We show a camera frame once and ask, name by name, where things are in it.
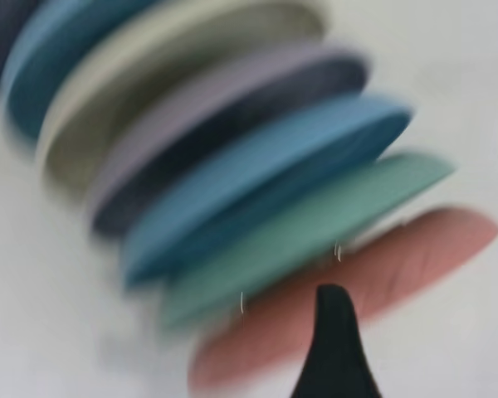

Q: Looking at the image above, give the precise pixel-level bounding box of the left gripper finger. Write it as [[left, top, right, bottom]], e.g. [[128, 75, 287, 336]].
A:
[[286, 283, 383, 398]]

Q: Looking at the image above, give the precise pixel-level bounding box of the pink round plate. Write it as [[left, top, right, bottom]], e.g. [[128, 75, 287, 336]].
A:
[[186, 206, 498, 395]]

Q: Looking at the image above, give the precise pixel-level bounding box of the green round plate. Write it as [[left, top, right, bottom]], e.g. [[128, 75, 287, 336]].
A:
[[159, 152, 458, 333]]

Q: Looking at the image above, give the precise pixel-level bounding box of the blue round plate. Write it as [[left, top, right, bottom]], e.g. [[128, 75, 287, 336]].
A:
[[122, 94, 415, 292], [0, 0, 164, 143]]

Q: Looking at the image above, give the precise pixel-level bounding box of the purple round plate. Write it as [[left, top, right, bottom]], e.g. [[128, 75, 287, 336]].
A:
[[86, 46, 374, 238], [0, 0, 47, 93]]

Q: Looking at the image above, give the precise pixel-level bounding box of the beige round plate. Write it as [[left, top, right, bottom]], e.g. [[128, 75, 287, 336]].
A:
[[34, 1, 328, 188]]

